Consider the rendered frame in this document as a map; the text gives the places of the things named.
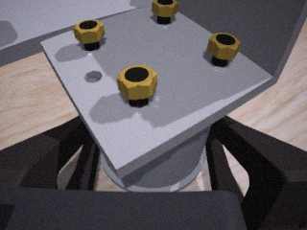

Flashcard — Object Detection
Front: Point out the grey metal bracket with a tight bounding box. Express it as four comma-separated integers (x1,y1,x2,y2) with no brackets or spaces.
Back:
40,0,307,179

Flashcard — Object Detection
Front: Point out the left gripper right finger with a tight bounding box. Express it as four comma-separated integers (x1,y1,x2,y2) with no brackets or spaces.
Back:
205,115,307,230

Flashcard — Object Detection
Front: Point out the brass hex nut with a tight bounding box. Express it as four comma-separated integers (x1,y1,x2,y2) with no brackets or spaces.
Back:
207,33,241,60
74,19,105,43
152,0,178,17
117,65,157,100

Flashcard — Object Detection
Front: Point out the grey shallow rectangular tray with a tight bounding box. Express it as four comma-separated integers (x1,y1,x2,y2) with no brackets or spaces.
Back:
0,0,153,67

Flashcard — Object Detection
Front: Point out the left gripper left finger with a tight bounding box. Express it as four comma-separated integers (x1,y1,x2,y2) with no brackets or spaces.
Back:
0,116,100,191

